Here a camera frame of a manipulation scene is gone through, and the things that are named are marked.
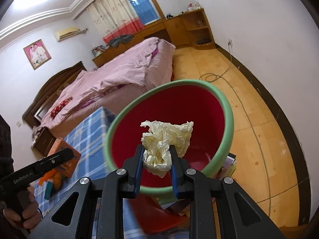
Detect white tissue paper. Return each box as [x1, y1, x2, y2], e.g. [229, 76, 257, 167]
[140, 121, 194, 178]

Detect teal box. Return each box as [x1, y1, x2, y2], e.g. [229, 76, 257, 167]
[44, 181, 53, 200]

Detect left hand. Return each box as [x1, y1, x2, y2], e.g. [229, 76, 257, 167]
[3, 191, 42, 230]

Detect orange plastic bag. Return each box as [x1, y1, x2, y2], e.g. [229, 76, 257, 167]
[38, 169, 67, 190]

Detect dark wooden nightstand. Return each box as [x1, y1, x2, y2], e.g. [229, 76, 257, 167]
[31, 127, 56, 157]

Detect orange box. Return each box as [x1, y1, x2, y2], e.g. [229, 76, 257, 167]
[48, 138, 81, 177]

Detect blue plaid bed sheet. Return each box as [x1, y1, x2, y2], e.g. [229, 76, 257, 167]
[33, 106, 190, 239]

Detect red bucket green rim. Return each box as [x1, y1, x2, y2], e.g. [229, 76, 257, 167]
[104, 79, 234, 234]

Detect dark wooden headboard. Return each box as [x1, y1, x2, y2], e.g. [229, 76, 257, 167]
[22, 61, 86, 128]

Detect red floral pillow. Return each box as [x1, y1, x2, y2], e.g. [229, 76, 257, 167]
[50, 97, 73, 119]

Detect pink quilt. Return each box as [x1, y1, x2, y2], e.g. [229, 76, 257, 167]
[40, 37, 175, 137]

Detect books on desk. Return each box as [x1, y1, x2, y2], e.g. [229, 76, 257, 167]
[91, 45, 109, 57]

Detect dark clothes on desk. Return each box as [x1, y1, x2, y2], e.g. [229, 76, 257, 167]
[109, 34, 134, 48]

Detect framed wedding photo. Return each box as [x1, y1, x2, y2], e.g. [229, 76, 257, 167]
[23, 39, 51, 70]

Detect long wooden desk cabinet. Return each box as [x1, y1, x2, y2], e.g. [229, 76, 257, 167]
[93, 16, 191, 68]

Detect wooden corner shelf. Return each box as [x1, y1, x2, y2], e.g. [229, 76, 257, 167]
[180, 8, 216, 50]

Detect floral red-hem curtain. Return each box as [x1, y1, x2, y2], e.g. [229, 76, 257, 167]
[87, 0, 144, 43]

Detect items on shelf top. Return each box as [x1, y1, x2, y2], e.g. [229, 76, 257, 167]
[181, 2, 202, 14]

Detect window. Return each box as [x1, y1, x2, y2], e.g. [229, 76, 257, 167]
[129, 0, 160, 25]

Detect grey floor cable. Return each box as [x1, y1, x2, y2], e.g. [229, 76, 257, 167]
[198, 39, 311, 220]

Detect wall air conditioner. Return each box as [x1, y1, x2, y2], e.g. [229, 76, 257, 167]
[54, 27, 80, 42]

